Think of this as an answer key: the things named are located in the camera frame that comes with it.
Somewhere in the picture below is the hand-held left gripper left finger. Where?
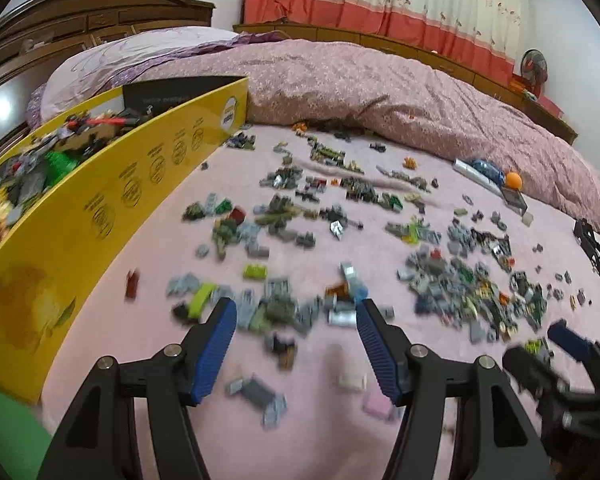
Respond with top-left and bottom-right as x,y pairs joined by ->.
37,297 -> 238,480

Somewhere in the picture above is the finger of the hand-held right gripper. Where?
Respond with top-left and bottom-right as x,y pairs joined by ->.
502,346 -> 573,403
547,319 -> 600,393

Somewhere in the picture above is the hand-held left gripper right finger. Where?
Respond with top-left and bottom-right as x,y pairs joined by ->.
355,299 -> 556,480

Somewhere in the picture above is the spread of toy building bricks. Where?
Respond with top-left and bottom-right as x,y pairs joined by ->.
125,120 -> 593,431

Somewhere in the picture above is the yellow cardboard box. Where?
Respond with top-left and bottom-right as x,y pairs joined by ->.
0,76 -> 251,406

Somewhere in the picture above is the pink fuzzy bed sheet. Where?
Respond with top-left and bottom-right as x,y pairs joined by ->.
40,122 -> 600,480

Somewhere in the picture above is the dark grey flat box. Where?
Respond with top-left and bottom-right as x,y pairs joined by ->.
500,187 -> 528,215

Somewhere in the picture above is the blue packet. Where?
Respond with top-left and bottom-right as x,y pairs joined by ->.
470,159 -> 505,181

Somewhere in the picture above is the white tube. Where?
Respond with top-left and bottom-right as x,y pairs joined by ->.
452,158 -> 506,186

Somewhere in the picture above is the red cloth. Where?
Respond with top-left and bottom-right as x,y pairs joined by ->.
535,96 -> 567,120

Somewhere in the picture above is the heap of mixed toy pieces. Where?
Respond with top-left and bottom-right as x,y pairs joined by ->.
0,109 -> 153,241

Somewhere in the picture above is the black cardboard sheet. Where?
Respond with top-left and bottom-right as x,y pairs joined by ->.
122,76 -> 243,113

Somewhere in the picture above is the pink floral quilt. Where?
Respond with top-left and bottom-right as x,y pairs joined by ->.
140,39 -> 600,253

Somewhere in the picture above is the electric fan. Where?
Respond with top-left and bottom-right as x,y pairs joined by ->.
520,49 -> 549,96

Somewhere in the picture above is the purple patterned pillow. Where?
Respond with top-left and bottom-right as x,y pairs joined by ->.
25,26 -> 281,128

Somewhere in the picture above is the cream and red curtain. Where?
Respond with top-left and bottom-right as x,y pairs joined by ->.
243,0 -> 533,86

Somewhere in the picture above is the brown wooden headboard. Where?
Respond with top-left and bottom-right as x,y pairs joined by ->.
0,0 -> 216,171

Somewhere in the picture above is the black plastic frame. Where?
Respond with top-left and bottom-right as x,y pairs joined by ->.
572,218 -> 600,279

